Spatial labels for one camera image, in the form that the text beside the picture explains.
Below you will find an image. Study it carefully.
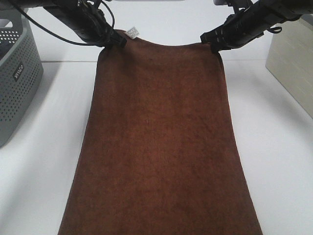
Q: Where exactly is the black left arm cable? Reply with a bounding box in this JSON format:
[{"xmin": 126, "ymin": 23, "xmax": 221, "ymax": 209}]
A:
[{"xmin": 14, "ymin": 0, "xmax": 115, "ymax": 47}]

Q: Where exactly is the grey perforated plastic basket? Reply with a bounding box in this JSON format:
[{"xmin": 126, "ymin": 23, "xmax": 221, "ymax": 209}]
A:
[{"xmin": 0, "ymin": 10, "xmax": 44, "ymax": 146}]

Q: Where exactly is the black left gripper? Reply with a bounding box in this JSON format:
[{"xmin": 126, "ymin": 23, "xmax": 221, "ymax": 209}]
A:
[{"xmin": 44, "ymin": 0, "xmax": 127, "ymax": 48}]

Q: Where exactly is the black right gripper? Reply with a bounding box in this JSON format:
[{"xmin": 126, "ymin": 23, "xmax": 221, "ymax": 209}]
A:
[{"xmin": 200, "ymin": 0, "xmax": 303, "ymax": 53}]

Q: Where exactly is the brown towel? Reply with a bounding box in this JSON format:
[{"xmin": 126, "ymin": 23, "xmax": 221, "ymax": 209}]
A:
[{"xmin": 59, "ymin": 38, "xmax": 262, "ymax": 235}]

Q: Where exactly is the beige storage box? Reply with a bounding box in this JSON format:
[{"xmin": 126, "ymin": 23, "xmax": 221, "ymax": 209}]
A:
[{"xmin": 266, "ymin": 19, "xmax": 313, "ymax": 116}]

